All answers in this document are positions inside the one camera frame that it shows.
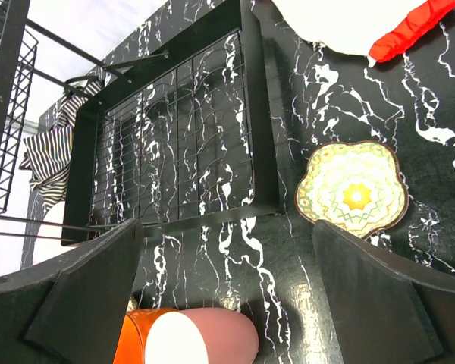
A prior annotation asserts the orange plastic cup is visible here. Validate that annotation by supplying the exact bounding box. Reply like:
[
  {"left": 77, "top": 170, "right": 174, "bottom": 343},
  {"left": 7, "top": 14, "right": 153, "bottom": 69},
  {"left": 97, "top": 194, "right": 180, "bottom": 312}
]
[{"left": 113, "top": 308, "right": 176, "bottom": 364}]

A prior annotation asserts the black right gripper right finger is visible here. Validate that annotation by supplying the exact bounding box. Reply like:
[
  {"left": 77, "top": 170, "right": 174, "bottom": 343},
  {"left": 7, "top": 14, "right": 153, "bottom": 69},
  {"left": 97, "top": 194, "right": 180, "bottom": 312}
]
[{"left": 312, "top": 220, "right": 455, "bottom": 363}]

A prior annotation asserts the flower-shaped patterned dish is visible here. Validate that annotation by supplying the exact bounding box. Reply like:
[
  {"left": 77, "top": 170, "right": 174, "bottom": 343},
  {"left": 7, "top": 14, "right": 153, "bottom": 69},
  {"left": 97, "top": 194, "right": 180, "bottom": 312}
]
[{"left": 294, "top": 140, "right": 410, "bottom": 239}]

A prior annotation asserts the pink ceramic mug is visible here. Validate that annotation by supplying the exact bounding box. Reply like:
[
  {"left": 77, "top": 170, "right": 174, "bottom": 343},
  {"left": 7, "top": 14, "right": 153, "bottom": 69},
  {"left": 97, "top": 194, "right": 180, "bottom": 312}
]
[{"left": 144, "top": 307, "right": 259, "bottom": 364}]

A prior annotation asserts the black metal dish rack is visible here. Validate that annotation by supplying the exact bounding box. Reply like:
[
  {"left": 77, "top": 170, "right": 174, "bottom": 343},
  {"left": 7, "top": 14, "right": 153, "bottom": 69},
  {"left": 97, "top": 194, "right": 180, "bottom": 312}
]
[{"left": 0, "top": 0, "right": 281, "bottom": 247}]

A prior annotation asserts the beige speckled bowl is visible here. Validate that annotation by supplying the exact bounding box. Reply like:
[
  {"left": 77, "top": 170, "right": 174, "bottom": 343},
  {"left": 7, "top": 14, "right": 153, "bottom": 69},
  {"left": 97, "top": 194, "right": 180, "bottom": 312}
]
[{"left": 127, "top": 296, "right": 139, "bottom": 312}]

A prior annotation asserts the white red cartoon garment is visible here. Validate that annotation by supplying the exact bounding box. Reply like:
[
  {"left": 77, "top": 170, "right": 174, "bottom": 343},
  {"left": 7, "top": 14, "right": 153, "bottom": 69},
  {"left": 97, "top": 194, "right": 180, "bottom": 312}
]
[{"left": 274, "top": 0, "right": 455, "bottom": 66}]

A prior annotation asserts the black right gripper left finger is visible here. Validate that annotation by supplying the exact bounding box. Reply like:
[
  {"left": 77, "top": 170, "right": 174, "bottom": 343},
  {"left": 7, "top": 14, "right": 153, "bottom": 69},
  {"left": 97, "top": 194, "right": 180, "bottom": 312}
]
[{"left": 0, "top": 219, "right": 143, "bottom": 363}]

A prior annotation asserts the black white striped cloth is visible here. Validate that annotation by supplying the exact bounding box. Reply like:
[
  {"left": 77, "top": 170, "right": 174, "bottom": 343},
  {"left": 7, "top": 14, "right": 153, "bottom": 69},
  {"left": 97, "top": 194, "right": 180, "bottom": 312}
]
[{"left": 18, "top": 76, "right": 104, "bottom": 211}]

